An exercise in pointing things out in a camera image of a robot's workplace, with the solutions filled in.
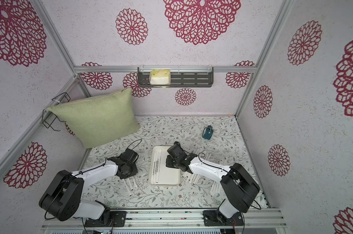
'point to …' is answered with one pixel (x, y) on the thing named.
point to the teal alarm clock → (207, 132)
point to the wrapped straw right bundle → (195, 179)
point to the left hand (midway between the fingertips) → (134, 172)
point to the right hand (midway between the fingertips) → (166, 160)
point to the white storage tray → (168, 176)
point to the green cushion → (100, 120)
